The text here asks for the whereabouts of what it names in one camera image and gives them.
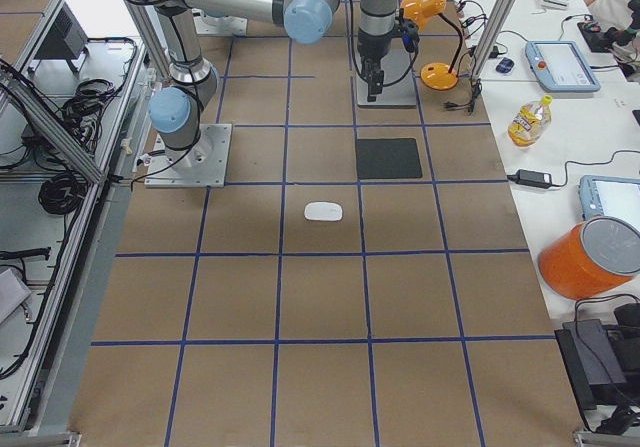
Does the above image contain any yellow drink bottle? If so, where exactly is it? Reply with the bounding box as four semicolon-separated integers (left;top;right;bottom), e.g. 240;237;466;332
507;95;553;147

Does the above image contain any dark blue small pouch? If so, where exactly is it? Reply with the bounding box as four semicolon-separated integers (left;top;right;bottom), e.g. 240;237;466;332
495;58;515;75

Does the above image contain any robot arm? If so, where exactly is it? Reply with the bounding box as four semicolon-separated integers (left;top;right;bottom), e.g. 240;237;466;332
124;0;340;167
305;0;406;102

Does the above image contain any black power adapter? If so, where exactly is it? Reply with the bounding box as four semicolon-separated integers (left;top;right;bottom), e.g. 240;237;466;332
515;169;553;189

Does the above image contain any white computer mouse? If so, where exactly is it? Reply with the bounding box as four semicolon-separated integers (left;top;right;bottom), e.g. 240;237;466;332
303;201;343;222

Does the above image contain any orange desk lamp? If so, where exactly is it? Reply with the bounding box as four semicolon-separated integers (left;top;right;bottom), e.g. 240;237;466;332
400;0;463;91

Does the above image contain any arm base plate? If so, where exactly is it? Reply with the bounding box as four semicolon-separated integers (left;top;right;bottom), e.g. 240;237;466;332
143;124;232;188
356;49;417;109

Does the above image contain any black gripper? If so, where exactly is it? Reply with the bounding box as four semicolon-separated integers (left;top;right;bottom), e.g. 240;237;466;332
357;30;391;102

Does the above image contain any orange bucket with lid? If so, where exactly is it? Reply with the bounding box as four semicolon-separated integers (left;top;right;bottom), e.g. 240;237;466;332
537;216;639;300

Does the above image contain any lamp power cable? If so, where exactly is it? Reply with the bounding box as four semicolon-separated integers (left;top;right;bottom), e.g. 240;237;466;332
442;79;484;114

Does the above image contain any black mousepad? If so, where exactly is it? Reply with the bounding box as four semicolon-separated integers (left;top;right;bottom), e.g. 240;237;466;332
355;138;422;180

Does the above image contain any blue teach pendant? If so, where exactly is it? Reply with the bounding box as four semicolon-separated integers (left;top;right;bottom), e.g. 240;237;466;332
578;175;640;230
524;41;601;93

